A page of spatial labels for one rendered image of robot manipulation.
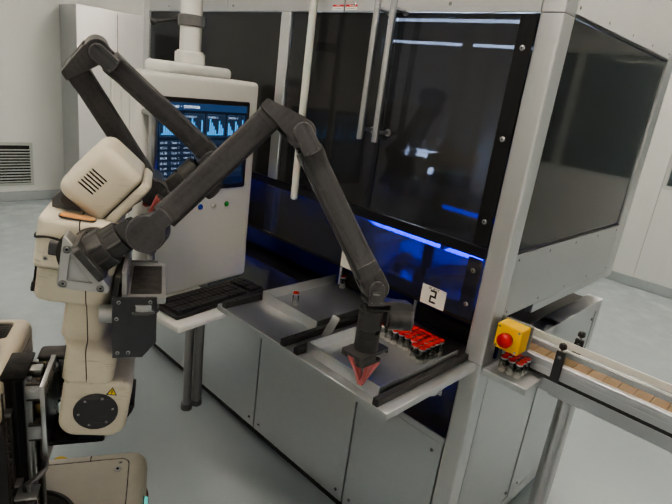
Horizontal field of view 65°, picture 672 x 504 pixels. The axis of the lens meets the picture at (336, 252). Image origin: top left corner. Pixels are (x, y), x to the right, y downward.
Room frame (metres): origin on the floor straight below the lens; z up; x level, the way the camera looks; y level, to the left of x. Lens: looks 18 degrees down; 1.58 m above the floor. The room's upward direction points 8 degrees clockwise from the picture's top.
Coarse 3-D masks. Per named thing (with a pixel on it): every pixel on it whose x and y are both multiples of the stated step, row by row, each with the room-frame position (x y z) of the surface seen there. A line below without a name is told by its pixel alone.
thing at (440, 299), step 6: (426, 288) 1.47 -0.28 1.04; (432, 288) 1.46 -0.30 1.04; (426, 294) 1.47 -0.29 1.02; (432, 294) 1.46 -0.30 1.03; (438, 294) 1.44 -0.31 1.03; (444, 294) 1.43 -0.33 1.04; (420, 300) 1.48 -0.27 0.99; (426, 300) 1.47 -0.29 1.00; (432, 300) 1.45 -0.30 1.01; (438, 300) 1.44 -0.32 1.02; (444, 300) 1.43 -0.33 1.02; (432, 306) 1.45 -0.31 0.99; (438, 306) 1.44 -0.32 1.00
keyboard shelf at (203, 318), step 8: (192, 288) 1.79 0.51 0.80; (168, 296) 1.69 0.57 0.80; (160, 312) 1.55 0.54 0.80; (208, 312) 1.60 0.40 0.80; (216, 312) 1.61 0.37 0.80; (160, 320) 1.51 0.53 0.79; (168, 320) 1.50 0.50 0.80; (176, 320) 1.51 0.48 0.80; (184, 320) 1.52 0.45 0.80; (192, 320) 1.52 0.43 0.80; (200, 320) 1.54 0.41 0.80; (208, 320) 1.56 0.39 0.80; (176, 328) 1.47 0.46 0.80; (184, 328) 1.48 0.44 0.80; (192, 328) 1.51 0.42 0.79
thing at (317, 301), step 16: (288, 288) 1.66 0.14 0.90; (304, 288) 1.71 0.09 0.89; (320, 288) 1.75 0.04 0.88; (336, 288) 1.77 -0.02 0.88; (272, 304) 1.55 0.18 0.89; (288, 304) 1.50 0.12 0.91; (304, 304) 1.59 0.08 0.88; (320, 304) 1.61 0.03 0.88; (336, 304) 1.63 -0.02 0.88; (352, 304) 1.64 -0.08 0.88; (304, 320) 1.44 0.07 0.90; (320, 320) 1.42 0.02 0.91
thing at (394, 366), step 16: (336, 336) 1.35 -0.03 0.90; (352, 336) 1.40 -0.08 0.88; (320, 352) 1.24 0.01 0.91; (336, 352) 1.29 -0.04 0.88; (400, 352) 1.34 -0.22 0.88; (336, 368) 1.19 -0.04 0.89; (352, 368) 1.22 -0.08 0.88; (384, 368) 1.24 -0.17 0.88; (400, 368) 1.25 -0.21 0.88; (416, 368) 1.20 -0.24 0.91; (368, 384) 1.12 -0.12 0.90; (384, 384) 1.11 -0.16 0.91
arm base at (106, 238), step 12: (96, 228) 1.03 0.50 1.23; (108, 228) 1.02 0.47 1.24; (84, 240) 1.00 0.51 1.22; (96, 240) 1.00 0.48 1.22; (108, 240) 1.00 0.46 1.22; (120, 240) 1.01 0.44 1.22; (72, 252) 0.96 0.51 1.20; (84, 252) 0.98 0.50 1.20; (96, 252) 0.99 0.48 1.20; (108, 252) 1.00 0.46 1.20; (120, 252) 1.02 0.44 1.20; (84, 264) 0.96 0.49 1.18; (96, 264) 0.98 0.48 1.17; (108, 264) 1.00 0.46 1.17; (96, 276) 0.97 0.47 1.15
